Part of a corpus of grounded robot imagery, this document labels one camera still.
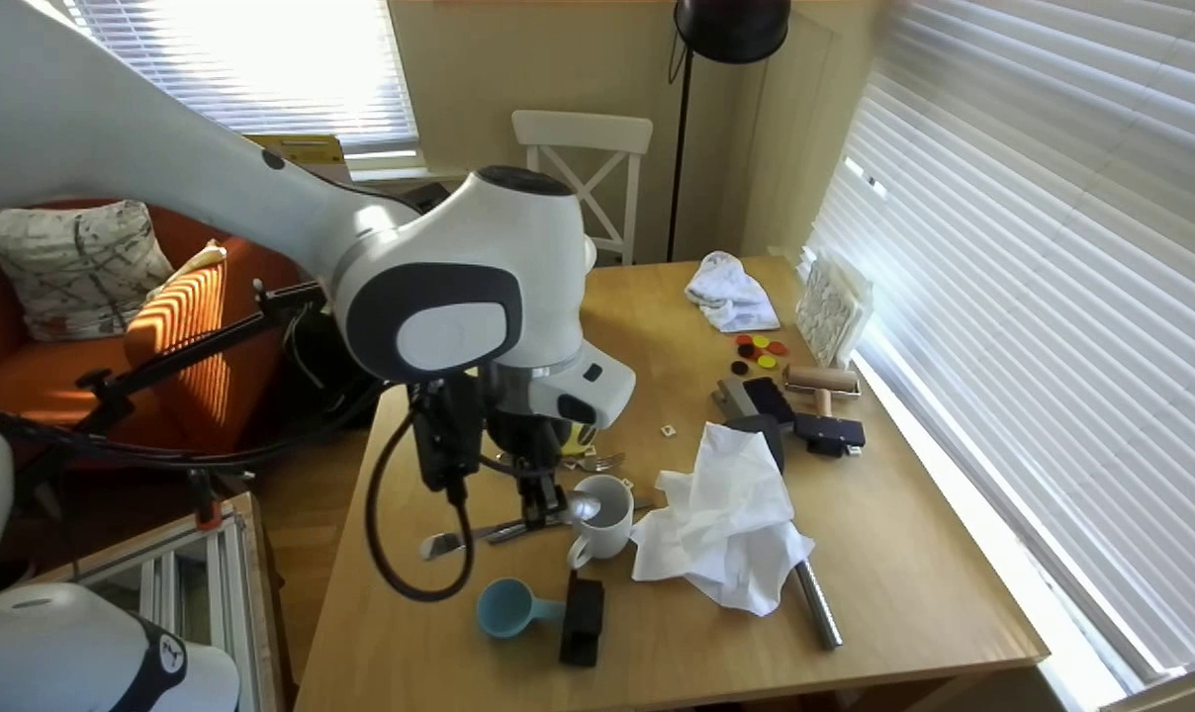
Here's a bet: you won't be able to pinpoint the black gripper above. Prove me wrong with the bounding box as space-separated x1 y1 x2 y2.
487 404 569 535

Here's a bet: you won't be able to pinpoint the silver metal spoon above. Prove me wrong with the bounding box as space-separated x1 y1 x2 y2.
421 491 606 564

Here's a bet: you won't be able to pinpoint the silver spoon on table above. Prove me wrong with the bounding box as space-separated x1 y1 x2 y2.
482 518 552 549

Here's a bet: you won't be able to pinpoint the white ceramic mug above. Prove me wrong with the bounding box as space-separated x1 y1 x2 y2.
563 471 640 576

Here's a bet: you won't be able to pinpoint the white crumpled paper sheet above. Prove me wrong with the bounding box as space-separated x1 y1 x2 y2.
627 419 821 622

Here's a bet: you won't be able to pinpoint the white crumpled tissue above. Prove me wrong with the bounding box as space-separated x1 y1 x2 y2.
680 246 784 337

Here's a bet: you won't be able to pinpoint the black stapler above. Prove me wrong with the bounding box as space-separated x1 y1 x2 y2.
740 374 869 462

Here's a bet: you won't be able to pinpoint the silver metal bar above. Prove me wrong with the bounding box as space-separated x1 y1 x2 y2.
784 549 852 657

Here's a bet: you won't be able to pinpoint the white wooden rack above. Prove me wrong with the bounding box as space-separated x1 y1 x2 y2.
41 491 281 712

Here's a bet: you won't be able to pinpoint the white wooden chair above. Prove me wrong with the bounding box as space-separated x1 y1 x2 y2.
505 107 660 270

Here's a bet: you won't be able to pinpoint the black tripod stand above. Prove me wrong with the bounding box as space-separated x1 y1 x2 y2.
0 280 334 485

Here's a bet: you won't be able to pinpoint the orange striped pillow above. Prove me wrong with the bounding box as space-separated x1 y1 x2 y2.
119 239 234 376

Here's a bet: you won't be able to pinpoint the yellow cardboard box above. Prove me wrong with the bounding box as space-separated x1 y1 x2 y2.
244 132 358 189

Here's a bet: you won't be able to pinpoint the small window with blinds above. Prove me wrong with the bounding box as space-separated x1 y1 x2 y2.
41 0 425 155

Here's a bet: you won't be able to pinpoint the black floor lamp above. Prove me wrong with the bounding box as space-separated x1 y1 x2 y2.
666 0 797 266

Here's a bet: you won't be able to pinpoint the orange sofa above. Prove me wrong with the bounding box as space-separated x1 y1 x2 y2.
0 193 314 462

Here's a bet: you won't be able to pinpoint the wide white window blinds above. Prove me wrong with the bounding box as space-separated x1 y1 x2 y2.
805 0 1195 694

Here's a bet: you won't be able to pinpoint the black camera cable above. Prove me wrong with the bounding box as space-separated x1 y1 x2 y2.
360 412 480 607

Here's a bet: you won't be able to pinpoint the wooden handled roller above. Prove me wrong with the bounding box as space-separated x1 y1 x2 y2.
781 359 867 419

